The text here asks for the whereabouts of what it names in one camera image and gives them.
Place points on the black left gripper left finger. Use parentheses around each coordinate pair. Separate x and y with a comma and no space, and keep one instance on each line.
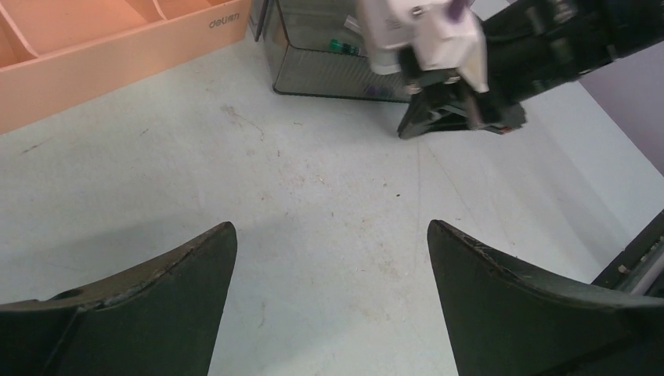
(160,317)

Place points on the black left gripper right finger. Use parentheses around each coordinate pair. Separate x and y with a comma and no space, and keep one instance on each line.
(505,316)

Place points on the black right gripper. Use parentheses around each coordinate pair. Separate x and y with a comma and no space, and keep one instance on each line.
(447,103)

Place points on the green gel pen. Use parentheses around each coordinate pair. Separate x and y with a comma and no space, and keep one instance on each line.
(344,48)

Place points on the grey transparent drawer unit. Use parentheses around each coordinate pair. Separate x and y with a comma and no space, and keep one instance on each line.
(296,37)

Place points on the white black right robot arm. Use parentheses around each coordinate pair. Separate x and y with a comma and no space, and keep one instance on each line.
(532,47)

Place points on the orange plastic desk organizer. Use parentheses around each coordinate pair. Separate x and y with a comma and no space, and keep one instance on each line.
(58,54)

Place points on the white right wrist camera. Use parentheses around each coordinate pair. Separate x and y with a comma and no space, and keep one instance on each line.
(444,35)

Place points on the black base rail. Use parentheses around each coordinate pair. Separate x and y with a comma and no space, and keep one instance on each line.
(638,269)

